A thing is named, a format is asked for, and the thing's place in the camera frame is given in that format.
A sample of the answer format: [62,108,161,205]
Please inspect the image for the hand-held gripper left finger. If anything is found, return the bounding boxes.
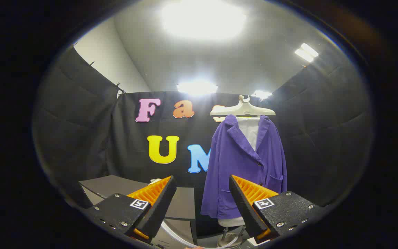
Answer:
[82,175,178,242]

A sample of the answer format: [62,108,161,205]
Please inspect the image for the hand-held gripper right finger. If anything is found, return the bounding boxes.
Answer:
[229,175,325,244]

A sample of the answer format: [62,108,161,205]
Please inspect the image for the purple corduroy jacket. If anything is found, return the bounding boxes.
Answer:
[201,114,287,220]

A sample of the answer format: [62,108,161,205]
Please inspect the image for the white clothes hanger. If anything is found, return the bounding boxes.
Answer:
[210,95,276,117]

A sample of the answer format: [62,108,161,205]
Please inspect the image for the grey table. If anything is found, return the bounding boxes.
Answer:
[78,175,198,247]

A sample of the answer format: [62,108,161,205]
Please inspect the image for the metal mannequin stand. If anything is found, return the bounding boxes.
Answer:
[218,227,246,248]

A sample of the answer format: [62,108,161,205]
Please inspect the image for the white mannequin torso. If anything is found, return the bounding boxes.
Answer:
[219,117,260,228]

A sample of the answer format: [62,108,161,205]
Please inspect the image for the black backdrop cloth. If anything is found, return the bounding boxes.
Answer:
[33,45,373,210]

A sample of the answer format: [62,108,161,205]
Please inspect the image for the ceiling light panel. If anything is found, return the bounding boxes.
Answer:
[177,81,218,95]
[253,90,273,100]
[161,0,247,40]
[295,43,319,63]

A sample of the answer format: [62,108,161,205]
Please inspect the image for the translucent steamer hose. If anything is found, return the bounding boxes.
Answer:
[160,221,199,248]

